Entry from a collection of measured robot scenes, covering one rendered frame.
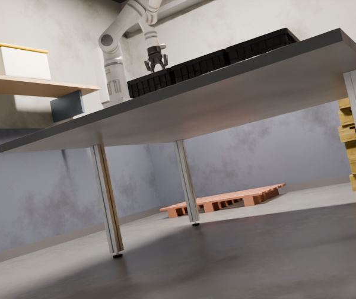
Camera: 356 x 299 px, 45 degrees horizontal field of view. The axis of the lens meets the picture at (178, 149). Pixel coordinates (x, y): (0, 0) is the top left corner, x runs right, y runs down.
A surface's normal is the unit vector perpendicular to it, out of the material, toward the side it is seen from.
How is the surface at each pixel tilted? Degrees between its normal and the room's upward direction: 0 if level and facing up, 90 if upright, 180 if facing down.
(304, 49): 90
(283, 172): 90
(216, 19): 90
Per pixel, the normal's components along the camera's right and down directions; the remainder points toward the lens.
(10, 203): 0.83, -0.21
